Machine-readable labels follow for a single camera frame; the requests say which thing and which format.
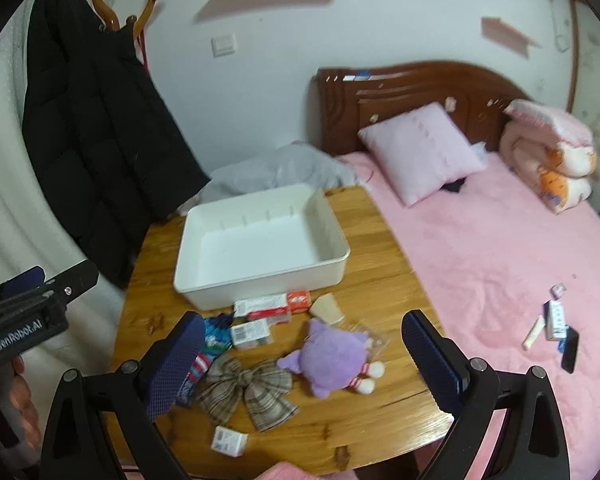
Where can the pink bed sheet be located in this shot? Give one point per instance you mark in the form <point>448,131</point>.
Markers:
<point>480,260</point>

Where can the small pink wall shelf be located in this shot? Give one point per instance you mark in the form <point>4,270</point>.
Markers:
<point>507,34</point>

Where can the white box with green label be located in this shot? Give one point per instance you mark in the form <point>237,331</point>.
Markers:
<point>250,334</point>

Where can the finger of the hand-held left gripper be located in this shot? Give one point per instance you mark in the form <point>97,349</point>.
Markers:
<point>22,282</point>
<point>75,280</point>

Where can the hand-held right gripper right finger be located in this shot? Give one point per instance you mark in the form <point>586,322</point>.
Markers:
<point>435,355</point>

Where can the small pink packet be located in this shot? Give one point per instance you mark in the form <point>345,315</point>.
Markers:
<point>558,290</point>

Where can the blue patterned pouch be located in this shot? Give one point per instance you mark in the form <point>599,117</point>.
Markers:
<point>216,335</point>

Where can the person's left hand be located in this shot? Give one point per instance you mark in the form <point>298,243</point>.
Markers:
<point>22,395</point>

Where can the white tube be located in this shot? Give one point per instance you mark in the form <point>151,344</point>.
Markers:
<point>534,332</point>

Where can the white curtain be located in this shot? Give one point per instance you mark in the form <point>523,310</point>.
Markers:
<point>5,185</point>

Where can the black phone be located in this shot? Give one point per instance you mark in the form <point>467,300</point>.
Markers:
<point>570,350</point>

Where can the black cloth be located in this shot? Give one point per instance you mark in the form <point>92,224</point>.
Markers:
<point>452,187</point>

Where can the plaid fabric bow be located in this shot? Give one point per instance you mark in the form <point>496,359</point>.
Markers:
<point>250,390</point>

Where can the white cloth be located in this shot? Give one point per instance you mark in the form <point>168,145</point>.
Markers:
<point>180,208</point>

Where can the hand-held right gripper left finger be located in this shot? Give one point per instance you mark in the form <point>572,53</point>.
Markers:
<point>175,360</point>

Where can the red white toothpaste box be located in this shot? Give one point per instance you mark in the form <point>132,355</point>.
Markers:
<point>267,302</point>

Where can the white plastic bin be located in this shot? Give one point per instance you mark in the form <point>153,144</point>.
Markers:
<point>260,240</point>

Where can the blue snack packet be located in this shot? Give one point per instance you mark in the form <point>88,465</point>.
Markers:
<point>186,394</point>

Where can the grey cloth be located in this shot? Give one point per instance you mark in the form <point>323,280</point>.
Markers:
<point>280,170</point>

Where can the black puffer jacket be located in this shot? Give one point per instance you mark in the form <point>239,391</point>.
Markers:
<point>95,135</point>

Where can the white and blue box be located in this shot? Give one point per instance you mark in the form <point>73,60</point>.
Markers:
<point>556,320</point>

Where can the wooden headboard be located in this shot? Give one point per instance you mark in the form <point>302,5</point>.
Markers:
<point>405,105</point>

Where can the pink fleece robe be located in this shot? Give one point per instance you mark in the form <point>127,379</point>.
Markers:
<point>285,472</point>

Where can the purple plush toy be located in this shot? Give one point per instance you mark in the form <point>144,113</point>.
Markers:
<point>330,355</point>

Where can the folded pink cartoon quilt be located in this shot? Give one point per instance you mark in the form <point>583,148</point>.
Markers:
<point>550,155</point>

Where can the beige soap block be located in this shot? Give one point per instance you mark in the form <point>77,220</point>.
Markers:
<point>327,308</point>

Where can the white light switch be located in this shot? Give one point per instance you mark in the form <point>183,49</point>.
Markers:
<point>224,44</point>

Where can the pink pillow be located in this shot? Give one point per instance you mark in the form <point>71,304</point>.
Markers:
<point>422,152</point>

